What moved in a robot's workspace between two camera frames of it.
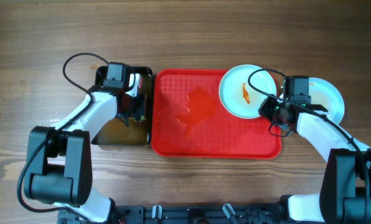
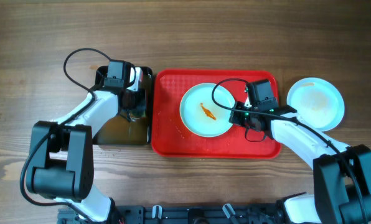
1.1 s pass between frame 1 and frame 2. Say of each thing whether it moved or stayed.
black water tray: stayed
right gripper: moved
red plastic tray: stayed
